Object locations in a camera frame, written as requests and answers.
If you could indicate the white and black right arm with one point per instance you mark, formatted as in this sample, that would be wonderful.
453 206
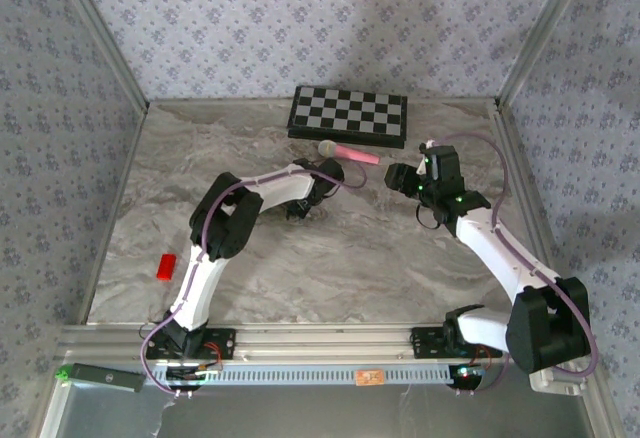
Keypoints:
545 328

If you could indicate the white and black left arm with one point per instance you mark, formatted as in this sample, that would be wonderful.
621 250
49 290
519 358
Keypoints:
230 218

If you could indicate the grey metal sheet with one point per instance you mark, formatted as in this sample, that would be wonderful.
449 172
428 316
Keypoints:
325 413

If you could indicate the pink toy microphone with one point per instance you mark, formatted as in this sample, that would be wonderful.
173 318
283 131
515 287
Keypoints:
350 153

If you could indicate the black and grey chessboard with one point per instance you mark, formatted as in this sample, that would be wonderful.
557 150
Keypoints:
347 113

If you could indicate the red block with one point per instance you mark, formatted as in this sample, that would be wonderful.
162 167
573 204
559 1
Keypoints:
166 267

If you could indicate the orange sticker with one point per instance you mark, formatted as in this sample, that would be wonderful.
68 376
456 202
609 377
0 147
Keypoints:
370 378

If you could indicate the white latch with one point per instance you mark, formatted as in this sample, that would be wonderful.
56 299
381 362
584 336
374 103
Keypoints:
555 385

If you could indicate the black bar with green end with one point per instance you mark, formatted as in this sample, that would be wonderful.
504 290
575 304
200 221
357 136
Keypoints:
105 377

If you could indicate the aluminium side rail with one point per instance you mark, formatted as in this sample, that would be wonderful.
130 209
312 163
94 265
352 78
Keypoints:
530 208
100 263

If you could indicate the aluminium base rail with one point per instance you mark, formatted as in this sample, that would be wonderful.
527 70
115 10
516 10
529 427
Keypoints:
325 343

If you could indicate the aluminium corner post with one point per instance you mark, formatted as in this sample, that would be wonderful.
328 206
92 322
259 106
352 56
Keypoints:
107 48
542 33

